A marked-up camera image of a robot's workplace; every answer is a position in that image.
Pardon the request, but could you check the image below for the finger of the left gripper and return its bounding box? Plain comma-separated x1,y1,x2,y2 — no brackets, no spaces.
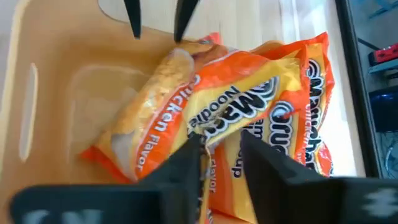
123,0,142,40
174,0,200,43

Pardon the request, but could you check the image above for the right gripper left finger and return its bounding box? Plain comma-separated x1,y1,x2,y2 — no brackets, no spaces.
9,134,203,224

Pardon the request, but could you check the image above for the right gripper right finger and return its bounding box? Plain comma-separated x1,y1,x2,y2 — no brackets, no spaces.
241,130,398,224

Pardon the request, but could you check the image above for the orange chicken noodle pack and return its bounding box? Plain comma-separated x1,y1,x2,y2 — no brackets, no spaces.
198,118,299,224
80,40,304,184
257,32,336,177

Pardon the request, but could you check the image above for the yellow plastic bin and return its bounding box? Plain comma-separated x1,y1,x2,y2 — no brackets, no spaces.
0,0,285,224

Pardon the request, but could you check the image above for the blue object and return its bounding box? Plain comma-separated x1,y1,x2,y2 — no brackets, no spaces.
369,86,398,133

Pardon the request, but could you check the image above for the red box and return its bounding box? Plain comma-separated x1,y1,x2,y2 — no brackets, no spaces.
368,42,398,67

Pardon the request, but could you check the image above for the black metal table frame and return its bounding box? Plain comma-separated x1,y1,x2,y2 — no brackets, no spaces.
335,0,376,179

